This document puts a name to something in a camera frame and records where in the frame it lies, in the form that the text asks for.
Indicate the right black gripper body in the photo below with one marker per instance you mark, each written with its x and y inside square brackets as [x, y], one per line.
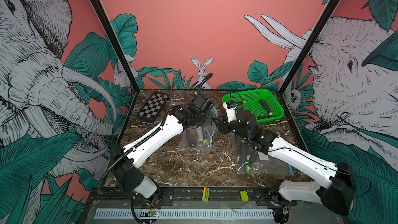
[236, 129]

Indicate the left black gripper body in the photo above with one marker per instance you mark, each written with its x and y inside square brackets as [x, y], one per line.
[205, 120]

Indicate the clear zip bag blue zipper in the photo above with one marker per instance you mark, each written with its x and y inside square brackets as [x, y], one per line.
[266, 164]

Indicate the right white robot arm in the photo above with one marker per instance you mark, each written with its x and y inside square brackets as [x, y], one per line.
[335, 182]

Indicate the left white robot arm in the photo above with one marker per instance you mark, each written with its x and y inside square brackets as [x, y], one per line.
[126, 162]

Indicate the eggplant in basket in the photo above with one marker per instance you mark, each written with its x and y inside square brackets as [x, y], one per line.
[267, 108]

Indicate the green plastic basket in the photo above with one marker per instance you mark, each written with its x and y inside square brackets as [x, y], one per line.
[252, 103]

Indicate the black white checkerboard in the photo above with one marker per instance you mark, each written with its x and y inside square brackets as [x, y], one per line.
[153, 107]

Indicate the green small block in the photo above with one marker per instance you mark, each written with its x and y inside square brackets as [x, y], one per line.
[244, 196]

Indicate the striped colour block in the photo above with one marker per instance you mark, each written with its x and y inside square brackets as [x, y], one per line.
[205, 196]

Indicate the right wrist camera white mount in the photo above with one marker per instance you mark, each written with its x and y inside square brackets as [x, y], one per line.
[231, 108]

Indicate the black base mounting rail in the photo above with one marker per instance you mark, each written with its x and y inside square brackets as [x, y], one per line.
[261, 196]

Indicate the white perforated rail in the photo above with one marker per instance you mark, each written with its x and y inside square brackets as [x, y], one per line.
[184, 213]

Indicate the right black frame post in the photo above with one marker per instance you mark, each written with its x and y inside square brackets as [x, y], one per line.
[317, 30]

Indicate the black frame post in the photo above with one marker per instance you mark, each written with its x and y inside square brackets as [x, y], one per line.
[112, 37]
[317, 30]

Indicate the left black frame post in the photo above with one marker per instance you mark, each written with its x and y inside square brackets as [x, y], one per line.
[112, 37]

